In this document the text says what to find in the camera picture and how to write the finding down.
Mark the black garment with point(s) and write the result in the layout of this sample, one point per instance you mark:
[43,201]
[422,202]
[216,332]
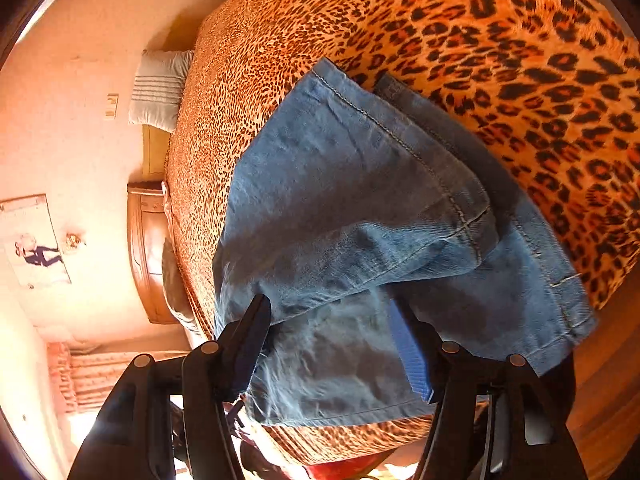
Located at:
[260,462]

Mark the beige wall switch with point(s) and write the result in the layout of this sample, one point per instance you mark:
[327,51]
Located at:
[111,112]
[112,100]

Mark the striped grey-blue pillow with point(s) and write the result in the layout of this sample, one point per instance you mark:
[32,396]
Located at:
[155,90]

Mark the beige wooden bed frame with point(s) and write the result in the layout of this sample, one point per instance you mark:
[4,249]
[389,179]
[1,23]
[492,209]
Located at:
[156,152]

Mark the leopard print bedspread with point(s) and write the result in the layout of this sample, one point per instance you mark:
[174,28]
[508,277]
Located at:
[500,60]

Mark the plain grey pillow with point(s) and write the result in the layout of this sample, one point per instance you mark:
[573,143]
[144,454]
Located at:
[175,285]

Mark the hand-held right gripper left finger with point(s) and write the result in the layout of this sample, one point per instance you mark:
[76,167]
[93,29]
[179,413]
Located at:
[250,342]

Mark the patterned pink curtain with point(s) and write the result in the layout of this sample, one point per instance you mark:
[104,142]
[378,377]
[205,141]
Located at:
[95,375]

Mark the wall poster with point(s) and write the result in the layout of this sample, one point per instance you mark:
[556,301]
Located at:
[35,250]

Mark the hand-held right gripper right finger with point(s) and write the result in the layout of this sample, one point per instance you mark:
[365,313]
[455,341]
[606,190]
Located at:
[410,355]

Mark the blue denim pants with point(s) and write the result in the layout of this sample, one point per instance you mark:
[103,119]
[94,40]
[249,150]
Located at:
[350,200]

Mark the small wall ornament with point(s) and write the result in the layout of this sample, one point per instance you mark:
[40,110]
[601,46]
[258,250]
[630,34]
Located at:
[74,241]

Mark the carved wooden headboard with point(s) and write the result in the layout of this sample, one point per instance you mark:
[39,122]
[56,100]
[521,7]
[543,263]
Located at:
[145,260]

